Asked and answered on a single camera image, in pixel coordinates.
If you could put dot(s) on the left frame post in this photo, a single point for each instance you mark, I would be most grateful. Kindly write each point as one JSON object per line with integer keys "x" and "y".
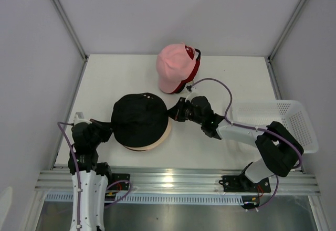
{"x": 69, "y": 28}

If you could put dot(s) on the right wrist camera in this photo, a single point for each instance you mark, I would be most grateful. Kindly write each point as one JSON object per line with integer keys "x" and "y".
{"x": 192, "y": 92}

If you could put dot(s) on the light pink hat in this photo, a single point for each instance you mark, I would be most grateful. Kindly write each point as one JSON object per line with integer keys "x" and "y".
{"x": 161, "y": 67}

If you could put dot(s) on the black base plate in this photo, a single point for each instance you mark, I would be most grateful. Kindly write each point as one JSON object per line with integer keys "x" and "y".
{"x": 232, "y": 183}
{"x": 118, "y": 182}

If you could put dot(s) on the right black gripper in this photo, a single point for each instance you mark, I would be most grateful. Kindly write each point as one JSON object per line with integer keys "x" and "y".
{"x": 176, "y": 113}

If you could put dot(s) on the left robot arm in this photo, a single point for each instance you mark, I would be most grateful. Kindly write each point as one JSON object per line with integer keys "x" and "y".
{"x": 89, "y": 177}

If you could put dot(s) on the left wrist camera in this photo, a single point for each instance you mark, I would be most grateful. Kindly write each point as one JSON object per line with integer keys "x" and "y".
{"x": 79, "y": 118}

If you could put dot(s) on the black hat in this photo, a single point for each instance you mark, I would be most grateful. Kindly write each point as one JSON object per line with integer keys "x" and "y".
{"x": 138, "y": 149}

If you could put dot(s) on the frame post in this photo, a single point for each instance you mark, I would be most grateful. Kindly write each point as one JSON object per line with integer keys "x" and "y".
{"x": 293, "y": 18}
{"x": 69, "y": 28}

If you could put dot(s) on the red baseball cap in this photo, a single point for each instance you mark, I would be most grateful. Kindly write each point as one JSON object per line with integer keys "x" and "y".
{"x": 181, "y": 67}

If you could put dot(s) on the white plastic basket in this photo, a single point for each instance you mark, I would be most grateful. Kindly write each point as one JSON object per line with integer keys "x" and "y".
{"x": 291, "y": 114}

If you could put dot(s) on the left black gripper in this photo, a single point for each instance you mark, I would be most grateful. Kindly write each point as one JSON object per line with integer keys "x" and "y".
{"x": 106, "y": 128}

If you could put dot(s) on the beige bucket hat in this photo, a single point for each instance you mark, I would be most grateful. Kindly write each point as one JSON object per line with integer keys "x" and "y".
{"x": 163, "y": 137}

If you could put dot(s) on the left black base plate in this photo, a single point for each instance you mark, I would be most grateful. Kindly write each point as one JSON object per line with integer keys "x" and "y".
{"x": 118, "y": 182}

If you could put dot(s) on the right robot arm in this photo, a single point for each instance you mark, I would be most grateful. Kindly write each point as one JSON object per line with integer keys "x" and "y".
{"x": 280, "y": 152}

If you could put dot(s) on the right frame post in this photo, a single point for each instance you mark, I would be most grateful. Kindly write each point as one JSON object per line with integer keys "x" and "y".
{"x": 293, "y": 18}

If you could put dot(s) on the white slotted cable duct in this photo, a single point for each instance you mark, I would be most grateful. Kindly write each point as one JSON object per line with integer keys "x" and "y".
{"x": 136, "y": 198}

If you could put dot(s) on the aluminium mounting rail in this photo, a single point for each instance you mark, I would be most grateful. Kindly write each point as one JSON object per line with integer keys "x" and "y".
{"x": 179, "y": 181}

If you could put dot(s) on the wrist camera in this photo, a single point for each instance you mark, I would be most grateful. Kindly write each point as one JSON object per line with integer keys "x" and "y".
{"x": 79, "y": 118}
{"x": 192, "y": 92}

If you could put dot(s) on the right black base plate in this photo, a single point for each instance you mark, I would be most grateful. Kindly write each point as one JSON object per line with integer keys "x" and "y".
{"x": 232, "y": 183}

